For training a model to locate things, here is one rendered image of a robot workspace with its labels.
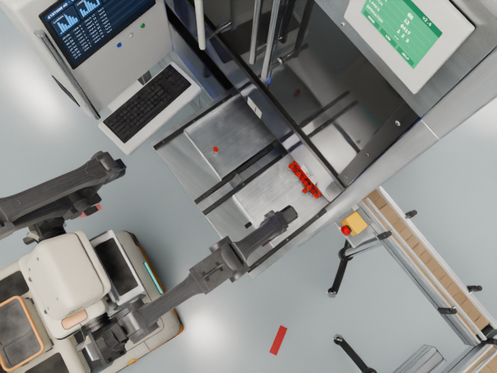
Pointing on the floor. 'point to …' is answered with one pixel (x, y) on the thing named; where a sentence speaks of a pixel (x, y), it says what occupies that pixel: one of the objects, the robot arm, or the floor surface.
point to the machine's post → (422, 135)
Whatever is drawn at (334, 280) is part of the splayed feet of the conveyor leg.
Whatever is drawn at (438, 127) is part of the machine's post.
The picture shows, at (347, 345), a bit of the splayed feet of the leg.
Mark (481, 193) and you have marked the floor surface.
